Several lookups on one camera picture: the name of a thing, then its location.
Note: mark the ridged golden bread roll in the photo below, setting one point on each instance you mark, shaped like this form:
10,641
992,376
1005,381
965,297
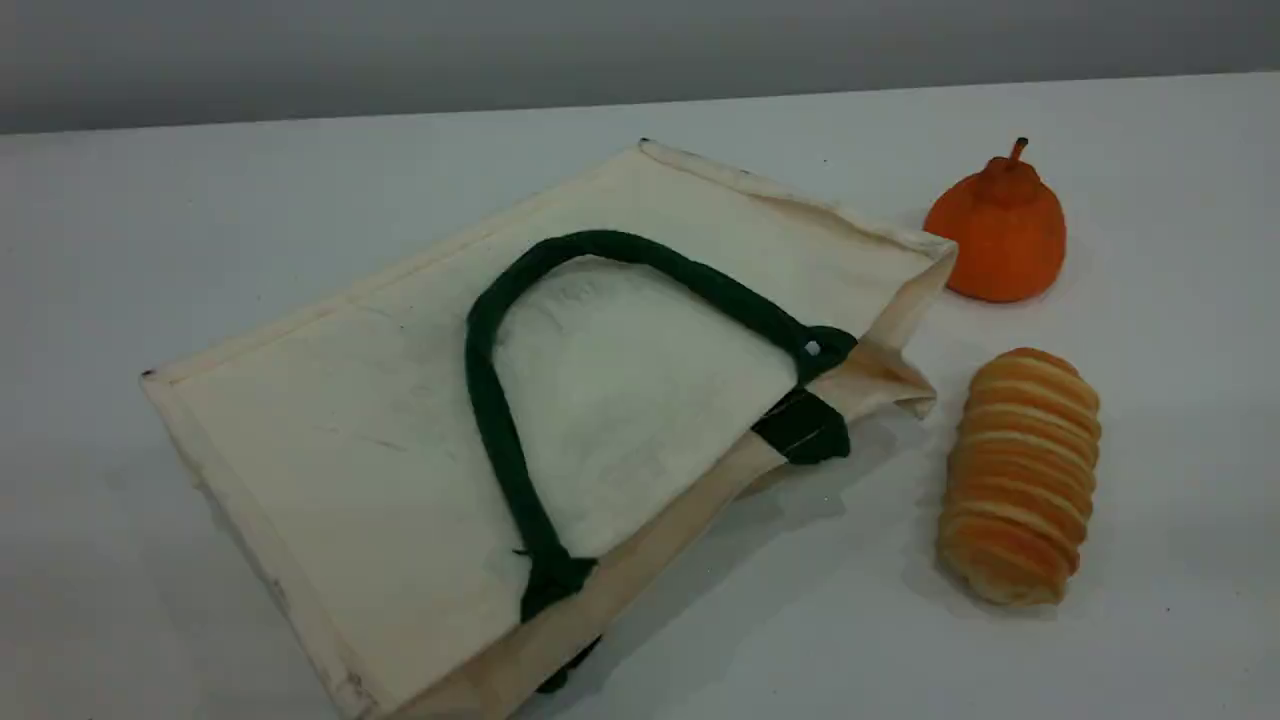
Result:
1020,480

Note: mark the orange toy pear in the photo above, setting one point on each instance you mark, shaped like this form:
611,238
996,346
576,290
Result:
1000,245

